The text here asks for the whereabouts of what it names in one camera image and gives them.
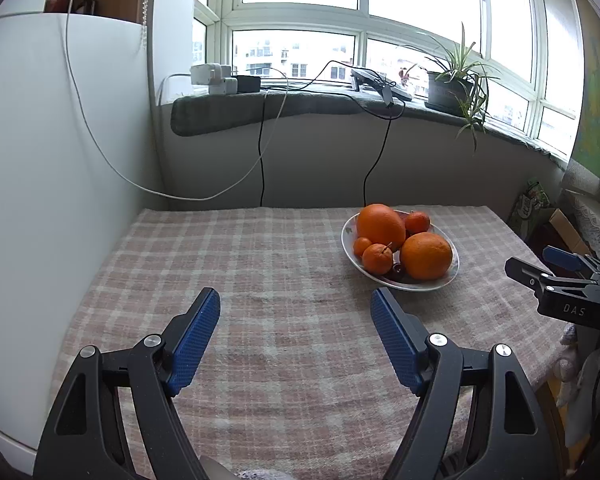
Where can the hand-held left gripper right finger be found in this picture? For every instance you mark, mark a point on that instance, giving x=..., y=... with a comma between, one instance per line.
x=395, y=345

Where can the white refrigerator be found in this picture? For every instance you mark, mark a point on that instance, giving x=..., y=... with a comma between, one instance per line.
x=55, y=135

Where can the black device on stand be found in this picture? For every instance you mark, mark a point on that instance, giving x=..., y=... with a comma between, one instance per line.
x=365, y=79

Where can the small dark red fruit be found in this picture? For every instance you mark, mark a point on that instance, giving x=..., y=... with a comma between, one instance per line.
x=397, y=274

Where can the large oblong orange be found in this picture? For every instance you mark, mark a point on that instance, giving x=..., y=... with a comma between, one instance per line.
x=380, y=227

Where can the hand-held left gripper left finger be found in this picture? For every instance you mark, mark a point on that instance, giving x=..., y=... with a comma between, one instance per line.
x=195, y=345

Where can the potted spider plant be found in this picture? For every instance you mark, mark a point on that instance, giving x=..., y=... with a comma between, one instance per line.
x=445, y=92

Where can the mandarin with short stem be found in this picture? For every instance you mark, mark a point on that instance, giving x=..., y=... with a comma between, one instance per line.
x=417, y=222

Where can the small black plug adapter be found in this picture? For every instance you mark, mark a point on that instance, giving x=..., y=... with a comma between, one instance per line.
x=389, y=96

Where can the green snack packet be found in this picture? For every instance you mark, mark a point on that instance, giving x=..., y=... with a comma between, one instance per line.
x=530, y=200

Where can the grey windowsill cover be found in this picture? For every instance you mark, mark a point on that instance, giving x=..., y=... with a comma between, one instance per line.
x=220, y=112

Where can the white power adapter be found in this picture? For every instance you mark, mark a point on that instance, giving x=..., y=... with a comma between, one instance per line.
x=223, y=86
x=205, y=73

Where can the green yellow wall picture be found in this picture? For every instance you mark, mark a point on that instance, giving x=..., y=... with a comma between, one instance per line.
x=597, y=110

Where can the pink checkered tablecloth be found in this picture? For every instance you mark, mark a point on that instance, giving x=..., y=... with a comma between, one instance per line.
x=280, y=270

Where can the small orange-brown round fruit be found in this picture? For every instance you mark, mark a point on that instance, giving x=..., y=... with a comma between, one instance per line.
x=361, y=246

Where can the white floral plate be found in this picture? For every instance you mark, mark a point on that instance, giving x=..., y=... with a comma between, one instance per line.
x=349, y=240

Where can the white window frame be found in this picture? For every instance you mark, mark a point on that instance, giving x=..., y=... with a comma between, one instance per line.
x=300, y=17

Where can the pale printed cloth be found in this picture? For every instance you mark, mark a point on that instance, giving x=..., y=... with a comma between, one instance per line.
x=570, y=355

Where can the grey knit cloth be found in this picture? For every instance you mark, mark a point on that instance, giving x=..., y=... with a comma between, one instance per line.
x=260, y=472

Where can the large round orange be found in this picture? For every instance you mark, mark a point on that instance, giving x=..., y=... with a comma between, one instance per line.
x=426, y=256

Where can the black power adapter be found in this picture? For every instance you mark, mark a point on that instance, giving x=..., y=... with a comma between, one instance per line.
x=249, y=83

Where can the mandarin with long stem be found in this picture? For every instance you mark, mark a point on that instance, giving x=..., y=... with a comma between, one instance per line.
x=377, y=258

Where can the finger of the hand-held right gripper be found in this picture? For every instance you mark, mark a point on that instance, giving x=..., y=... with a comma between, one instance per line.
x=562, y=256
x=527, y=272

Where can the brown cardboard box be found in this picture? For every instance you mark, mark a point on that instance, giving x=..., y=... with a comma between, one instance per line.
x=565, y=232

